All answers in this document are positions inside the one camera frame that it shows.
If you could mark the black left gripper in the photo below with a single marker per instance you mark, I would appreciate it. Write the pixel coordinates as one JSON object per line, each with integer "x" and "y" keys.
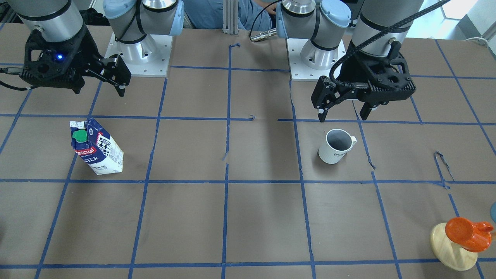
{"x": 350, "y": 66}

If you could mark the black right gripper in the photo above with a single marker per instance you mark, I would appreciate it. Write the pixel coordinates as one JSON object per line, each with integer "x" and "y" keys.
{"x": 87, "y": 49}

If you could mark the white ribbed mug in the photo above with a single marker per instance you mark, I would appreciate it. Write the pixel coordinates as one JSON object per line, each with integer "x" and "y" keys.
{"x": 337, "y": 143}

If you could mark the blue white milk carton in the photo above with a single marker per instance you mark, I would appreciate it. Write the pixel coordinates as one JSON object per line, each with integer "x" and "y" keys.
{"x": 96, "y": 147}

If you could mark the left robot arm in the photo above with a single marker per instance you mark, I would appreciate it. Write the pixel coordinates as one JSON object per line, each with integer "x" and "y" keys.
{"x": 324, "y": 22}

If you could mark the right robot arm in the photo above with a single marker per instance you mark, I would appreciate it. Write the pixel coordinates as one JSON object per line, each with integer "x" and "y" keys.
{"x": 131, "y": 20}

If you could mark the person in blue shirt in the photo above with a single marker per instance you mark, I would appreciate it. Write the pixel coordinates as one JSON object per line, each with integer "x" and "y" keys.
{"x": 208, "y": 14}

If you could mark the blue mug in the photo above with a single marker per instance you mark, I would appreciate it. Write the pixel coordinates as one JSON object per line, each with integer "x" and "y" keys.
{"x": 492, "y": 212}

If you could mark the wooden mug tree stand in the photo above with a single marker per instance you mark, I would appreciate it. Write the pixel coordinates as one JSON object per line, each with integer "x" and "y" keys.
{"x": 451, "y": 254}

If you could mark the orange mug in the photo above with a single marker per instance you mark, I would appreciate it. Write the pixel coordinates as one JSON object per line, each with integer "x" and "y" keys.
{"x": 471, "y": 236}

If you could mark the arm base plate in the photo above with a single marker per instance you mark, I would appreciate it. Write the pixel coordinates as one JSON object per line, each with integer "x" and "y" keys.
{"x": 307, "y": 62}
{"x": 148, "y": 58}

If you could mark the aluminium frame post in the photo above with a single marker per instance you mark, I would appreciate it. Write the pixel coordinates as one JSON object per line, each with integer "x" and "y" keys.
{"x": 230, "y": 17}

